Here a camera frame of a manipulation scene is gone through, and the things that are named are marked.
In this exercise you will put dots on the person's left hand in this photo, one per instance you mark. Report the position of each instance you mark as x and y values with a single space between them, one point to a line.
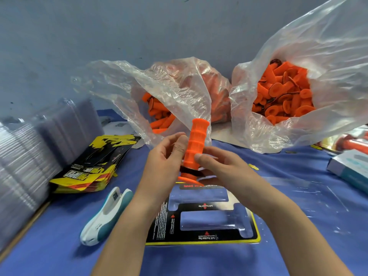
158 172

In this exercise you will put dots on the person's right hand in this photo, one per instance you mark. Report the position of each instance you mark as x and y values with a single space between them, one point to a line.
230 175

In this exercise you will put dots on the yellow black backing card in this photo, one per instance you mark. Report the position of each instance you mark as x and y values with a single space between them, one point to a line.
164 227

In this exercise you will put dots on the teal hand stapler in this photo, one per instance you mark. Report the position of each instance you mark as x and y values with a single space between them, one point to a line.
103 218

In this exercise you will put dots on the stack of clear blister shells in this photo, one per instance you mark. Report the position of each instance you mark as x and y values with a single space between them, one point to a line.
29 163

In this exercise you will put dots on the person's right forearm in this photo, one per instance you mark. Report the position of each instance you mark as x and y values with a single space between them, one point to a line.
307 244

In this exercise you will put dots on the small yellow scrap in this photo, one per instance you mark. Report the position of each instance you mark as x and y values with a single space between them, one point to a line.
253 166

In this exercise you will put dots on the white printed paper sheet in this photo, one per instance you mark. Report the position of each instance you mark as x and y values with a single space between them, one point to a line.
121 128

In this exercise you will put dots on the stack of yellow black cards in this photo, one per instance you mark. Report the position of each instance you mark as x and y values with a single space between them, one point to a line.
92 166

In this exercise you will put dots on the teal white cardboard box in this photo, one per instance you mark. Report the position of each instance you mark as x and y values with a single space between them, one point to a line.
352 169

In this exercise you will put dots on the large clear plastic bag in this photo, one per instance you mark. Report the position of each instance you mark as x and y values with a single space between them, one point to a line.
339 48

